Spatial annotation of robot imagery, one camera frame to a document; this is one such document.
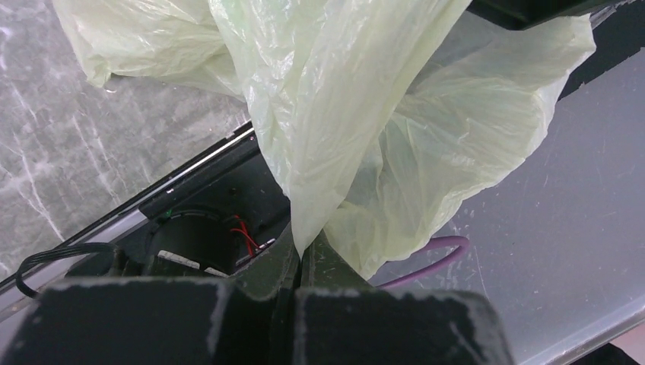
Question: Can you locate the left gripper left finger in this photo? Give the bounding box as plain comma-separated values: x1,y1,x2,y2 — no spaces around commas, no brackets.
1,228,300,364

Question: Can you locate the light green plastic bag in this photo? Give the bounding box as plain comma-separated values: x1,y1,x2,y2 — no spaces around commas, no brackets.
53,1,596,278

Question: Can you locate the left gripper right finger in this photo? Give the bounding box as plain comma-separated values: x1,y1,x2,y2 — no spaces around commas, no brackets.
294,235,514,364

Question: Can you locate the loose purple base cable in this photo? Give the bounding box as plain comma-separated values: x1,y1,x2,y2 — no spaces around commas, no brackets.
375,235,471,290

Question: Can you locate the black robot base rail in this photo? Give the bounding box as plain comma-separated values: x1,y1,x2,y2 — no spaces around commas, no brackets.
0,0,645,303

